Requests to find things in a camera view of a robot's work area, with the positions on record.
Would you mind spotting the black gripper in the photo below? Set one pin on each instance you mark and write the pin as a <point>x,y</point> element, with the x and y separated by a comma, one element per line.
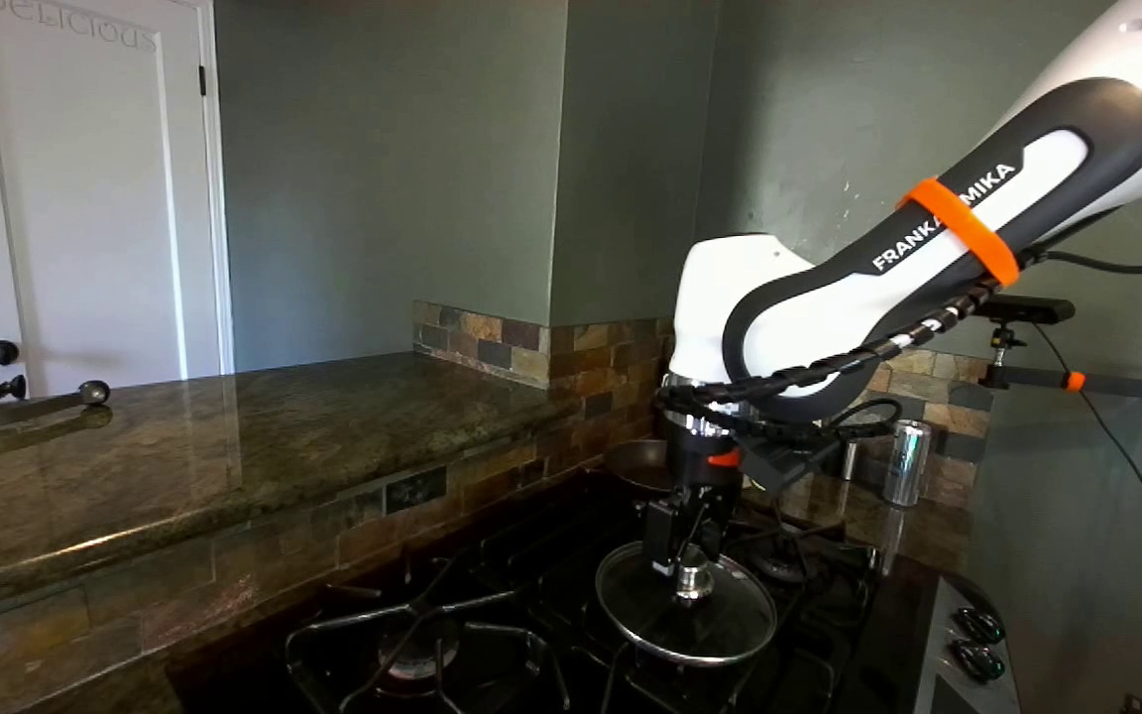
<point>689,530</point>

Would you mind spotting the round glass pan lid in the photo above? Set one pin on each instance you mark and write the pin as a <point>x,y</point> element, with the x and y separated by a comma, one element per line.
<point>731,621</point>

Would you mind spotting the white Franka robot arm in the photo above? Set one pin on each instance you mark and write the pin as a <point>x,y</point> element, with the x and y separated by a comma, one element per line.
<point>861,289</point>

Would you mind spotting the black frying pan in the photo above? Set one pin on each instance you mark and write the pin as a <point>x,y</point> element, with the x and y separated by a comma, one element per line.
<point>635,471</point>

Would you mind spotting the black gas stove range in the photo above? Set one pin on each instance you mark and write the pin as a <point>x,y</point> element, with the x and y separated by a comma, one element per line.
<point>533,634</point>

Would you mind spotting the silver drink can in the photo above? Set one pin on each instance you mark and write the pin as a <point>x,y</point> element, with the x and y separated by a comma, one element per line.
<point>911,463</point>

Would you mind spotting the black stove knob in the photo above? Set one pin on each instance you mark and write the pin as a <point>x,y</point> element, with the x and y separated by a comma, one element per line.
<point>982,624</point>
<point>977,665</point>

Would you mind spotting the white panel door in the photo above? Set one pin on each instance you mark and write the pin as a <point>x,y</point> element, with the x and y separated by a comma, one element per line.
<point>98,198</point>

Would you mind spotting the black door knob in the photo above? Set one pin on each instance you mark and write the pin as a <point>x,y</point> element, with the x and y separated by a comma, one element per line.
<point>0,350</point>

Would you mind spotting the wall outlet plate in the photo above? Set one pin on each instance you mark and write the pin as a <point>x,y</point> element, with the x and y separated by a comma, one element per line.
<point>412,488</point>

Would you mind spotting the black stereo camera bar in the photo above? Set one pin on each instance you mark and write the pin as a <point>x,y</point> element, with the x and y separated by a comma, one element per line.
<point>1007,305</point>

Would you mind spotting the camera stand with orange clamps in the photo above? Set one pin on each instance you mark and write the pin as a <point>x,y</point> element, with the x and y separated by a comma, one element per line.
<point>1113,381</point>

